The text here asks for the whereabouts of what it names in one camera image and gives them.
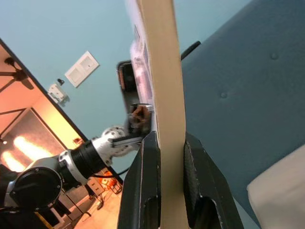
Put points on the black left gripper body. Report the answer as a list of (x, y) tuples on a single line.
[(140, 119)]

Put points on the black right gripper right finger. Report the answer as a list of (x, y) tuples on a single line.
[(205, 190)]

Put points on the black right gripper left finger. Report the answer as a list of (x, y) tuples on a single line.
[(143, 186)]

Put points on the white book blue letters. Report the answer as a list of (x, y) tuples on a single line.
[(164, 95)]

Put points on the mattress with cream sheet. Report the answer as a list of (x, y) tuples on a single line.
[(281, 190)]

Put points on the black remote control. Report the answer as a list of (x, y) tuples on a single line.
[(191, 48)]

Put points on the blue upholstered headboard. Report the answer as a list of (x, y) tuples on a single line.
[(238, 95)]

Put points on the black ceiling fan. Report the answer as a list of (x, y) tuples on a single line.
[(22, 80)]

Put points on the white light switch plate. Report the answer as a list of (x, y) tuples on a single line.
[(82, 69)]

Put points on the white wall bracket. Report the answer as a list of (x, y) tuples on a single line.
[(57, 94)]

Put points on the small black wall hook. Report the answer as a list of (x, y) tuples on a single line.
[(60, 81)]

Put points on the black door frame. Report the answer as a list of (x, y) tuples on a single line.
[(23, 66)]

